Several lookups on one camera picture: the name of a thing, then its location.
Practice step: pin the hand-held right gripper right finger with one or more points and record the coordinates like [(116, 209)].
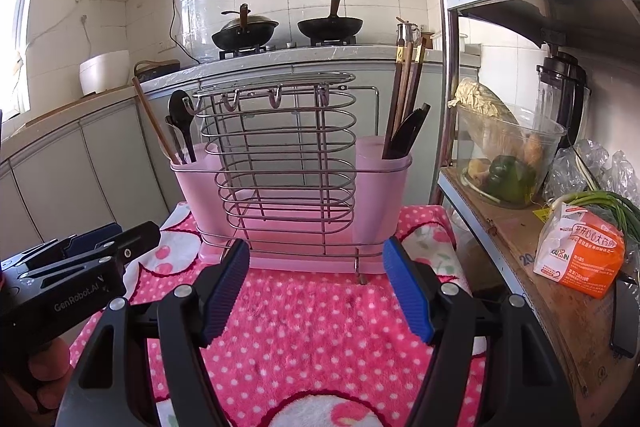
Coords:
[(407, 292)]

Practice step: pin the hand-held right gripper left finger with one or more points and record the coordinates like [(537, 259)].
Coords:
[(225, 297)]

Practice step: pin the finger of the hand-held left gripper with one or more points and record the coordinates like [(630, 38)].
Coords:
[(95, 237), (135, 239)]

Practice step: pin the black spoon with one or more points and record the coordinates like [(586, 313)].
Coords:
[(181, 109)]

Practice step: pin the light brown wooden chopstick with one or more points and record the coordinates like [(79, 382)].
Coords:
[(404, 92)]

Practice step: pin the person's left hand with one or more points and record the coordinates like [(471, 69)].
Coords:
[(52, 372)]

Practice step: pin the white kitchen counter cabinets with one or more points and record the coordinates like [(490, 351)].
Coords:
[(75, 157)]

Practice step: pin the pink polka dot printed blanket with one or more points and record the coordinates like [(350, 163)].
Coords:
[(310, 322)]

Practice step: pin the cardboard sheet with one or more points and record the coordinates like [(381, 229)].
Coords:
[(515, 247)]

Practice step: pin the reddish brown wooden chopstick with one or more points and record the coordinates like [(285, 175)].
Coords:
[(150, 117)]

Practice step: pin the wooden cutting board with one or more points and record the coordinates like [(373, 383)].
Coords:
[(75, 104)]

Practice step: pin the green bell pepper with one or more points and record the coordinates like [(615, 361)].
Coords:
[(510, 179)]

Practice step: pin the black plastic knife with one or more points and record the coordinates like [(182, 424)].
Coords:
[(400, 139)]

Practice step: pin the white rice cooker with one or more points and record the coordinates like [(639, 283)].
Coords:
[(105, 72)]

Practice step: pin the dark woven basket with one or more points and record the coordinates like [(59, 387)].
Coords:
[(157, 69)]

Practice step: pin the orange and white food packet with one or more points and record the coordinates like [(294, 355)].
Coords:
[(580, 252)]

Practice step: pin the clear glass bowl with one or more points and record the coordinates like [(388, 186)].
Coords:
[(500, 137)]

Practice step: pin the dark brown wooden chopstick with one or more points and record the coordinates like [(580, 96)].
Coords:
[(395, 107), (417, 72)]

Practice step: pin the clear plastic bag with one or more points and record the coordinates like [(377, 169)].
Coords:
[(570, 172)]

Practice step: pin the napa cabbage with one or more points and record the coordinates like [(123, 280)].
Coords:
[(482, 99)]

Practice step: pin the green onion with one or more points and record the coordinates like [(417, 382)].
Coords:
[(600, 202)]

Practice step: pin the window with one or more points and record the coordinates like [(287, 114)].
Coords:
[(25, 32)]

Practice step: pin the black phone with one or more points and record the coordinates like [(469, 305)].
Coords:
[(625, 322)]

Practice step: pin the black wok with lid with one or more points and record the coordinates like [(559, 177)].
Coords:
[(245, 32)]

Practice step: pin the steel shelf rack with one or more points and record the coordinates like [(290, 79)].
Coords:
[(450, 57)]

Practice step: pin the gas stove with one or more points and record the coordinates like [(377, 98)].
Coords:
[(290, 48)]

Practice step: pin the black blender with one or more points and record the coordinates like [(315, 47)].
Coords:
[(562, 92)]

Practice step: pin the steel kettle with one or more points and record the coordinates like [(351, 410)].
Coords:
[(409, 32)]

